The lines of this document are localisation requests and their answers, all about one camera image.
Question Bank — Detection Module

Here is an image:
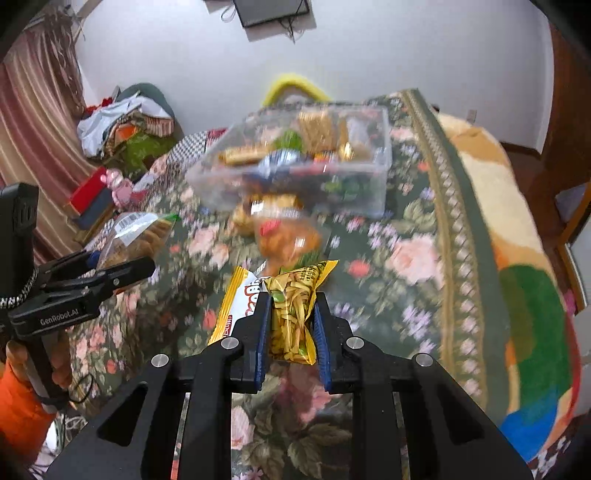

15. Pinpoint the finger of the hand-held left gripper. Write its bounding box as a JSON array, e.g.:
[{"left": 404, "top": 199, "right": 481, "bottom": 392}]
[
  {"left": 34, "top": 249, "right": 101, "bottom": 282},
  {"left": 41, "top": 257, "right": 157, "bottom": 306}
]

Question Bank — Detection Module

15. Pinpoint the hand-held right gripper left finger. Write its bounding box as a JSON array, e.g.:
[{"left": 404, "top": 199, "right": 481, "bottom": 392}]
[{"left": 46, "top": 291, "right": 273, "bottom": 480}]

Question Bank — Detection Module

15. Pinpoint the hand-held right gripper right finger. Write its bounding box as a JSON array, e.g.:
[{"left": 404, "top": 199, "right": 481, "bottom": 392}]
[{"left": 311, "top": 293, "right": 536, "bottom": 480}]

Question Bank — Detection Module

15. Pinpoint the yellow noodle snack packet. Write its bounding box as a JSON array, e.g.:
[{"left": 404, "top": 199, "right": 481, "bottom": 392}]
[{"left": 263, "top": 260, "right": 339, "bottom": 365}]

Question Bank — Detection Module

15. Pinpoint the clear cookie bag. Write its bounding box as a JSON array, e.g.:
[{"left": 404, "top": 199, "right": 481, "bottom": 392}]
[{"left": 95, "top": 211, "right": 181, "bottom": 271}]

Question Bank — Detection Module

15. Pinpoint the clear plastic box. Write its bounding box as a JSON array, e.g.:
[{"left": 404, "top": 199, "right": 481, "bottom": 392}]
[{"left": 186, "top": 104, "right": 392, "bottom": 217}]

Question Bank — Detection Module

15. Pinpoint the golden snack packet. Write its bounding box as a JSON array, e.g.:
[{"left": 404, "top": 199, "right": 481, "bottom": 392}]
[{"left": 217, "top": 143, "right": 269, "bottom": 167}]

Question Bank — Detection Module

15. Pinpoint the blue white snack packet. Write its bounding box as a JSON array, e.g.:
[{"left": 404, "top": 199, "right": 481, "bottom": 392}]
[{"left": 256, "top": 150, "right": 305, "bottom": 178}]

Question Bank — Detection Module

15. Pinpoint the green snack packet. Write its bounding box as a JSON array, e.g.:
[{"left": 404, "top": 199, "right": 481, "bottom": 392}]
[{"left": 272, "top": 130, "right": 308, "bottom": 153}]

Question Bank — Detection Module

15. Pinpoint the clear gold-striped packet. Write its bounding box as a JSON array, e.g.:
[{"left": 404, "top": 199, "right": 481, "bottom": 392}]
[{"left": 339, "top": 115, "right": 370, "bottom": 162}]

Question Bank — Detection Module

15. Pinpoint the brown cake packet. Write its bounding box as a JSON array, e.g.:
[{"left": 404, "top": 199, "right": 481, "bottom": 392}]
[{"left": 295, "top": 108, "right": 342, "bottom": 153}]

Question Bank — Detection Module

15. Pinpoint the person's left forearm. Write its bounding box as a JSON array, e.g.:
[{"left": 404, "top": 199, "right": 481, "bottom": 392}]
[{"left": 0, "top": 360, "right": 58, "bottom": 467}]

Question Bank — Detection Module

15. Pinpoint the person's left hand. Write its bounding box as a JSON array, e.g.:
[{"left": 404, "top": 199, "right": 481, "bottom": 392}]
[{"left": 0, "top": 330, "right": 75, "bottom": 398}]

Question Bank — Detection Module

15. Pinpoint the white orange snack packet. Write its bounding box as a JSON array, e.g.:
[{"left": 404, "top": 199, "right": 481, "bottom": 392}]
[{"left": 206, "top": 266, "right": 266, "bottom": 347}]

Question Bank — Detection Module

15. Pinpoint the blue box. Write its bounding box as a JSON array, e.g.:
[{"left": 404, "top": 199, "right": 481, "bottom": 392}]
[{"left": 78, "top": 194, "right": 116, "bottom": 229}]

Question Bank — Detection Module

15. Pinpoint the red box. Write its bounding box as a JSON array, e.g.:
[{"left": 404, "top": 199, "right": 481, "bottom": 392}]
[{"left": 69, "top": 166, "right": 109, "bottom": 208}]

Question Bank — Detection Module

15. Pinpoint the pink plush toy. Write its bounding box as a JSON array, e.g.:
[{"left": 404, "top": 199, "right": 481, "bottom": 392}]
[{"left": 105, "top": 168, "right": 134, "bottom": 204}]

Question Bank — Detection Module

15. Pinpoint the orange fried snack bag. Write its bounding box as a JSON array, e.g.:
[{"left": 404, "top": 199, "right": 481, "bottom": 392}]
[{"left": 252, "top": 215, "right": 324, "bottom": 273}]

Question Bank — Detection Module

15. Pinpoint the green cloth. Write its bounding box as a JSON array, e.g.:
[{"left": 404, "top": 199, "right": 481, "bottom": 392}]
[{"left": 104, "top": 134, "right": 176, "bottom": 176}]

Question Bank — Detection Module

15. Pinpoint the golden pastry packet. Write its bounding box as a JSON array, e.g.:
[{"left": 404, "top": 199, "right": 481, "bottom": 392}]
[{"left": 233, "top": 194, "right": 301, "bottom": 232}]

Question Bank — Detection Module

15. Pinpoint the patchwork quilt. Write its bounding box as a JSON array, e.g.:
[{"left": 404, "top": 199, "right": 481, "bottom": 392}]
[{"left": 69, "top": 128, "right": 232, "bottom": 245}]

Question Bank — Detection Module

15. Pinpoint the striped patterned fabric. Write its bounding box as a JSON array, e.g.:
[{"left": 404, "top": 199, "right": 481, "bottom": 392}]
[{"left": 108, "top": 113, "right": 174, "bottom": 139}]

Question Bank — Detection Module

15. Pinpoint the striped brown curtain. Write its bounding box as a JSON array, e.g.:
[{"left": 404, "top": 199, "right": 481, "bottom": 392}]
[{"left": 0, "top": 14, "right": 88, "bottom": 259}]

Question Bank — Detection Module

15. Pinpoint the colourful plush blanket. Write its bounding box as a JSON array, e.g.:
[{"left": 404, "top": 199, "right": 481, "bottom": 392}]
[{"left": 434, "top": 111, "right": 583, "bottom": 457}]

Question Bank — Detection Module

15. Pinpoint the white wardrobe door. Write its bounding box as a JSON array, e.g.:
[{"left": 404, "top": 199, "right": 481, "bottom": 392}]
[{"left": 556, "top": 182, "right": 591, "bottom": 305}]

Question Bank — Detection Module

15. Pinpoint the small black monitor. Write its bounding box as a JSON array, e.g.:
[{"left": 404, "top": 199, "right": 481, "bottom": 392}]
[{"left": 232, "top": 0, "right": 311, "bottom": 27}]

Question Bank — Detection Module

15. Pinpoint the wooden door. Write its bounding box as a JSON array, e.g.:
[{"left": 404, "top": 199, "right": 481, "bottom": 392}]
[{"left": 526, "top": 18, "right": 591, "bottom": 195}]

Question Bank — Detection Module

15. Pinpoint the thin black cord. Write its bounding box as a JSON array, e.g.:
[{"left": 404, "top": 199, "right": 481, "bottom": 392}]
[{"left": 44, "top": 374, "right": 100, "bottom": 407}]

